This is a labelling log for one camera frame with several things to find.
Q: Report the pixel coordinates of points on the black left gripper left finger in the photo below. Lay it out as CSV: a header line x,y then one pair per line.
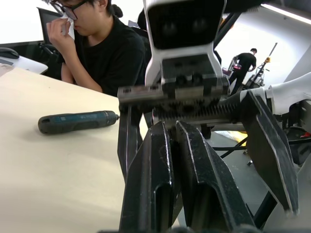
x,y
150,174

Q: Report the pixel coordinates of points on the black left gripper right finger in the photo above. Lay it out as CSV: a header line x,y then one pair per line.
x,y
206,184

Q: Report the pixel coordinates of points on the black spare gripper finger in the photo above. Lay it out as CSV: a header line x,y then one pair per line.
x,y
267,145
132,136

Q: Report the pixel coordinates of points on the spare black gripper body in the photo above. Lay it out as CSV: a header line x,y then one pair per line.
x,y
192,92

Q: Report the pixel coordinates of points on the blue black electric screwdriver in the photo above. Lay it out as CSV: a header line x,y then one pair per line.
x,y
73,121

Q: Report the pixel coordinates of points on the white spare gripper camera mount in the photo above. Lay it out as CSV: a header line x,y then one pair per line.
x,y
154,68

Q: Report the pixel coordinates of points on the white robot body shell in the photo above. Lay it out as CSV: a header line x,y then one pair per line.
x,y
291,92

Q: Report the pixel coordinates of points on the black table leg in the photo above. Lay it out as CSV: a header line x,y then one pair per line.
x,y
266,208

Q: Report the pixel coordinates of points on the standing person in black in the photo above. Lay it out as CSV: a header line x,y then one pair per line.
x,y
245,63

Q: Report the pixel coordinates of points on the person in black t-shirt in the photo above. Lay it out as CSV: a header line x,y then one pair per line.
x,y
109,53

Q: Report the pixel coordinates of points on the yellow tool on pole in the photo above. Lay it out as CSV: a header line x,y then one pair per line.
x,y
268,59

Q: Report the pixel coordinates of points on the white desk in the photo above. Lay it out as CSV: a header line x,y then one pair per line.
x,y
29,64

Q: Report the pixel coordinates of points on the white paper tissue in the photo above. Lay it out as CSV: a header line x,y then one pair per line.
x,y
70,29

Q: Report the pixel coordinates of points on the black framed glasses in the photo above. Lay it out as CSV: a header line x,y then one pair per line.
x,y
70,9

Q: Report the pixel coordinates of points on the black office chair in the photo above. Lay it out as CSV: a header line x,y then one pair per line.
x,y
47,21

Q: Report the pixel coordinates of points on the black computer mouse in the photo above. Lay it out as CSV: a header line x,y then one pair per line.
x,y
8,53

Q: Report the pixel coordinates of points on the white ceiling light strip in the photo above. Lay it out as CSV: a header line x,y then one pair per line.
x,y
291,11

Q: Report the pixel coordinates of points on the black slanted frame beam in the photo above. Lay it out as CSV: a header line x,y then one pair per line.
x,y
228,26

